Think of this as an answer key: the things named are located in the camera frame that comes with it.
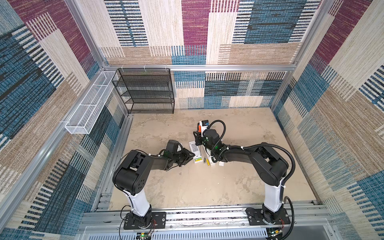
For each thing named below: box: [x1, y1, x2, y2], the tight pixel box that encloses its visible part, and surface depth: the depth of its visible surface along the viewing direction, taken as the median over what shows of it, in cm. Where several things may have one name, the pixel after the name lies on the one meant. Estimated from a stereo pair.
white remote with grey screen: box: [188, 140, 203, 164], surface depth 96 cm
